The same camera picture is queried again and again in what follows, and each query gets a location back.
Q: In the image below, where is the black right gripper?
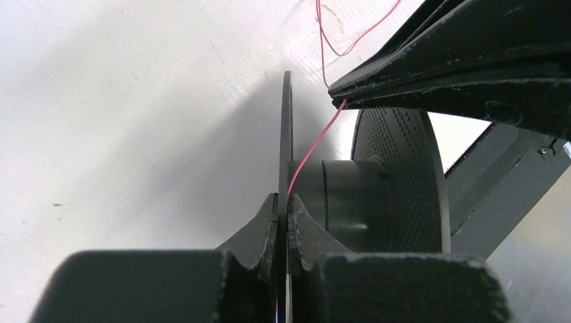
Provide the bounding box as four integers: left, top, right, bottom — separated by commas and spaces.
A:
332, 67, 570, 258

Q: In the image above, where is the thin red wire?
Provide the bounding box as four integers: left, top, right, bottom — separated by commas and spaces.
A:
285, 0, 403, 201

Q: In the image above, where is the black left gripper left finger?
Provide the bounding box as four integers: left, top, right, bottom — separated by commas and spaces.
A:
30, 193, 278, 322

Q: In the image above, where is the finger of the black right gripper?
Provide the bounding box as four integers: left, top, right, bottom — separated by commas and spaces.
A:
329, 1, 570, 96

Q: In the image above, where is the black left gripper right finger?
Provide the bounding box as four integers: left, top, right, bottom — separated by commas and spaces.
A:
288, 195, 511, 322

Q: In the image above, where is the dark grey perforated spool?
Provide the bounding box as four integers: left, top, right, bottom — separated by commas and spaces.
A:
271, 71, 450, 322

